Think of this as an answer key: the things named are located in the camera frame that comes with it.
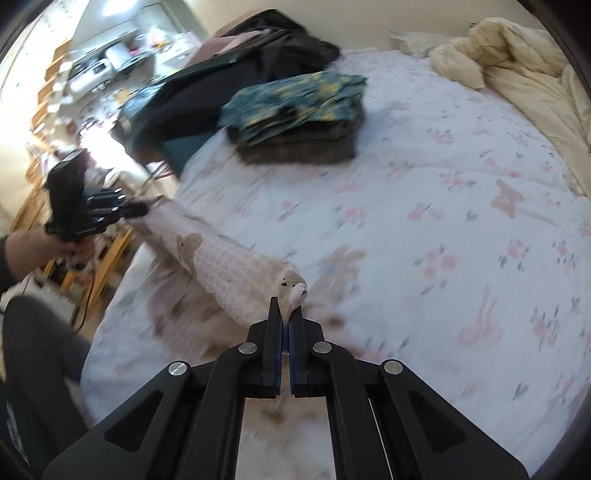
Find pink bear-print pants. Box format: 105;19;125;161
130;197;368;360

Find person's left hand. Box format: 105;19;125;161
5;228;95;281

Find black clothes pile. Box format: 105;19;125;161
110;9;341;176

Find white printer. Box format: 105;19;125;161
68;58;113;96

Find teal yellow folded garment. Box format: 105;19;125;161
218;71;368;146

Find white floral bed sheet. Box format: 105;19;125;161
81;51;590;479

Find dark brown folded garment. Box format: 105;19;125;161
228;105;365;165

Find white pillow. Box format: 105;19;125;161
388;31;452;58

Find cream duvet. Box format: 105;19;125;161
429;18;590;195

